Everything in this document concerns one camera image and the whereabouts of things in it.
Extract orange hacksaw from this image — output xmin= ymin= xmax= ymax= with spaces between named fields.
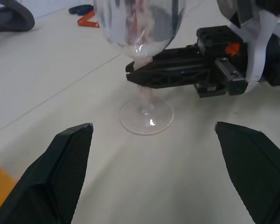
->
xmin=77 ymin=11 xmax=100 ymax=28

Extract bottle with orange liquid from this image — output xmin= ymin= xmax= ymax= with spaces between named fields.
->
xmin=0 ymin=161 xmax=21 ymax=206

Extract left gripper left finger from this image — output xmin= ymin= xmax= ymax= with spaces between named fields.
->
xmin=0 ymin=123 xmax=94 ymax=224

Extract clear wine glass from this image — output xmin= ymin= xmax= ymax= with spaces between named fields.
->
xmin=92 ymin=0 xmax=186 ymax=136

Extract grey curved visor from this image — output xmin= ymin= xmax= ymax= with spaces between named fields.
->
xmin=0 ymin=0 xmax=35 ymax=34

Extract blue handled scissors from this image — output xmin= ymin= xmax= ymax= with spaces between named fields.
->
xmin=68 ymin=4 xmax=95 ymax=16

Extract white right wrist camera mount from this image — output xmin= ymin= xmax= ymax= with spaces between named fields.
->
xmin=216 ymin=0 xmax=280 ymax=94

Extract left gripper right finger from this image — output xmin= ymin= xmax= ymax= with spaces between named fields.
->
xmin=214 ymin=121 xmax=280 ymax=224

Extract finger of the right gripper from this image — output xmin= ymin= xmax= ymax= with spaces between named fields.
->
xmin=125 ymin=45 xmax=211 ymax=74
xmin=126 ymin=67 xmax=211 ymax=90

